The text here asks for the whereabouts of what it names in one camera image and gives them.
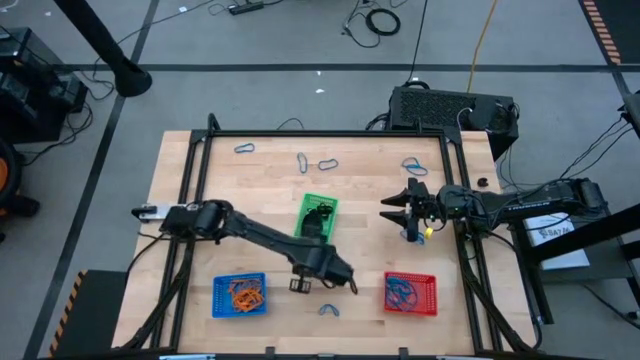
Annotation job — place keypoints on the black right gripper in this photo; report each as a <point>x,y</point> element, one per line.
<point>432,205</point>

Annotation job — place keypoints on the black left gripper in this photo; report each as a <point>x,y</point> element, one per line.
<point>327,267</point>

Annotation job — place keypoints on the black rubber band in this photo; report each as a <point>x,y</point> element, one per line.
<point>325,207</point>
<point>309,222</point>
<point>320,220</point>
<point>317,235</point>

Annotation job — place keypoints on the green plastic basket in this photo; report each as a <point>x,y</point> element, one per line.
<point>300,220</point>

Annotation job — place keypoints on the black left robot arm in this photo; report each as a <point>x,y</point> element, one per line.
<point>260,235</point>

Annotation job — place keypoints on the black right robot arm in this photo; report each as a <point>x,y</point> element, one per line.
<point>530,202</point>

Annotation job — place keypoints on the red plastic basket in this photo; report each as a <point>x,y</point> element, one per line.
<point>430,305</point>

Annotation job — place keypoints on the small black knob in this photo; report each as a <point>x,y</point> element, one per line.
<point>483,182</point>

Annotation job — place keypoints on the black perforated computer case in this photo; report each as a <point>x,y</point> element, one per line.
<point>430,107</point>

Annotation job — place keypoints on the silver aluminium extrusion bar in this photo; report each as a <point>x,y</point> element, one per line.
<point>457,357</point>
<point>187,357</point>

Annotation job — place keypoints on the blue plastic basket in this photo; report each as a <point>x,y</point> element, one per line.
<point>220,300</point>

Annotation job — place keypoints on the white printed sign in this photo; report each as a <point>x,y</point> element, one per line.
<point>565,250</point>

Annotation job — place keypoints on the black side stand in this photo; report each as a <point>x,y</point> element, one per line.
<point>600,250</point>

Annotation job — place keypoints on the black power strip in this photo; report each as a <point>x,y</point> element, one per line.
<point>246,8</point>

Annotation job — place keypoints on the black hazard-striped floor mat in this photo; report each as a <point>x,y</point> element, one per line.
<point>95,315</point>
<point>625,30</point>

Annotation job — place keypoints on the black round standing pole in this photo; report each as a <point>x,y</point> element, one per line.
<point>132,80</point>

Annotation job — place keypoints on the orange black wheeled machine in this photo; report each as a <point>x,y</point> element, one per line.
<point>7,175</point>

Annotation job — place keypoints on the black equipment cart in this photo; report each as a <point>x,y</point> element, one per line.
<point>30,90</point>

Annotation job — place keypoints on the black aluminium table frame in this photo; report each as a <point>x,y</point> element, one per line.
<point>325,133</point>

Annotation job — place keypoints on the silver mounting bracket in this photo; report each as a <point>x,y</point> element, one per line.
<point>150,212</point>

